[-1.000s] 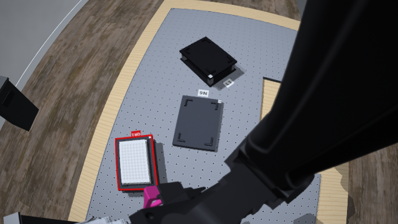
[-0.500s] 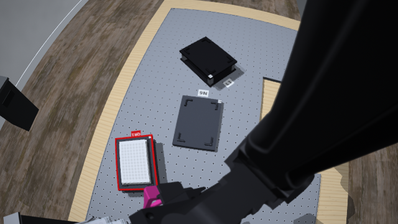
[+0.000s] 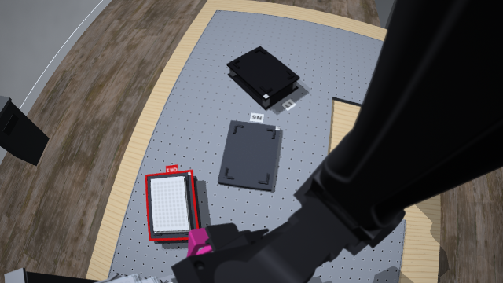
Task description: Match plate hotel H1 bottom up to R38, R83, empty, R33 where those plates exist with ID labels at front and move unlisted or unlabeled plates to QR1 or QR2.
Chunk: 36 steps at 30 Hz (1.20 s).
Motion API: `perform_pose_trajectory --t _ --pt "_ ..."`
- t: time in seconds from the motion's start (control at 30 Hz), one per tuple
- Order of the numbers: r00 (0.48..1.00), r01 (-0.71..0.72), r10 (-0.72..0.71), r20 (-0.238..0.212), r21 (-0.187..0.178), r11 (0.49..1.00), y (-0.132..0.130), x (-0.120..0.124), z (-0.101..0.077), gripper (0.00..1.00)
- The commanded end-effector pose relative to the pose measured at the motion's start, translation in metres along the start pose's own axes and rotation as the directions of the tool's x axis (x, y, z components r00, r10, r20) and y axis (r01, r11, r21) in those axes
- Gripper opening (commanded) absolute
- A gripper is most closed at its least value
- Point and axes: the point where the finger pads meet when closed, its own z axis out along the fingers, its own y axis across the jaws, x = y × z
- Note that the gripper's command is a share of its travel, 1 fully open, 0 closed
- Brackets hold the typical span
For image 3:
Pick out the white well plate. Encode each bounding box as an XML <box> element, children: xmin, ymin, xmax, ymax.
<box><xmin>151</xmin><ymin>176</ymin><xmax>191</xmax><ymax>233</ymax></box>

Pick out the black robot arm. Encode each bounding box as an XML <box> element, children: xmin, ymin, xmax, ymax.
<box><xmin>171</xmin><ymin>0</ymin><xmax>503</xmax><ymax>283</ymax></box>

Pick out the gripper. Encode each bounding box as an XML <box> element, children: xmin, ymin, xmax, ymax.
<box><xmin>187</xmin><ymin>222</ymin><xmax>251</xmax><ymax>257</ymax></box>

